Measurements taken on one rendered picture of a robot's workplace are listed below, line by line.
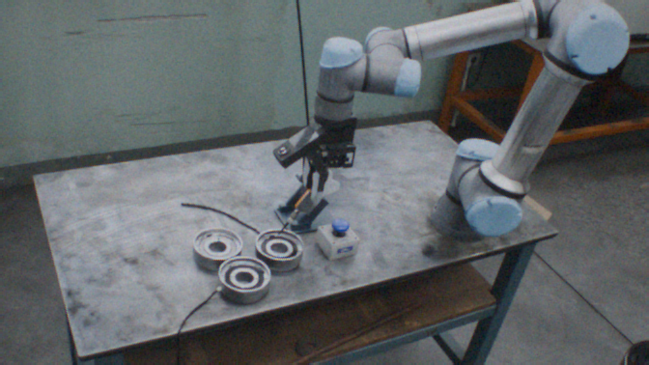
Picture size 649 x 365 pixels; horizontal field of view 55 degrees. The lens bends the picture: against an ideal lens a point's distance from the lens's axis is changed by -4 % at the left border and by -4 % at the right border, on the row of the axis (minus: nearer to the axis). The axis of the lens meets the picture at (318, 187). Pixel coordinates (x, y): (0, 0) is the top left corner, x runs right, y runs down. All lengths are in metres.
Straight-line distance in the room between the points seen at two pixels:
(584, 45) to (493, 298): 0.86
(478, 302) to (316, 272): 0.59
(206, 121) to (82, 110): 0.58
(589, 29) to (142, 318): 0.99
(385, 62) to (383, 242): 0.47
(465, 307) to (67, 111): 1.87
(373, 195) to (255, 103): 1.58
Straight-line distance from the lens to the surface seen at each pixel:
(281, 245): 1.44
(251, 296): 1.31
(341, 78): 1.24
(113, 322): 1.29
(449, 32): 1.37
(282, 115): 3.28
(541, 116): 1.35
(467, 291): 1.88
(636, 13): 3.45
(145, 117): 3.02
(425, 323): 1.74
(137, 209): 1.56
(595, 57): 1.29
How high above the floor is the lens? 1.74
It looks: 34 degrees down
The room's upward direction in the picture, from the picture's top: 10 degrees clockwise
